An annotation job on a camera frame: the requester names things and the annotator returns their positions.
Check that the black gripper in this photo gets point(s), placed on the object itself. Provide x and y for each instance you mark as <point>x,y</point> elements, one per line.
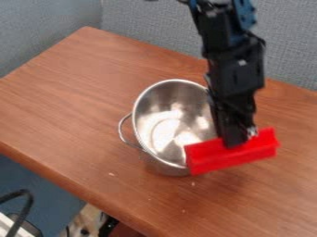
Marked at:
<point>234,78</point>

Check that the red block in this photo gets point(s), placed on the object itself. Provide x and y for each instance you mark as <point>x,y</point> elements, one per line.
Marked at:
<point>208,156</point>

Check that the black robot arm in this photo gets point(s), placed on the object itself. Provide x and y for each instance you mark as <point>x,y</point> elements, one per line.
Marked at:
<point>223,21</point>

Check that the stainless steel pot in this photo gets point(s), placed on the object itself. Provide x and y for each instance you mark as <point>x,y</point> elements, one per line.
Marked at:
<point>168,118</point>

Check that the beige clutter under table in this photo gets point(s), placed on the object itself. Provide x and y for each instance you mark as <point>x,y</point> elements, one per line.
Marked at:
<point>90,223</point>

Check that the white box under table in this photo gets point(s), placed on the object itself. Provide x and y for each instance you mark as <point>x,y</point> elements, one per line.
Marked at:
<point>12,230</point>

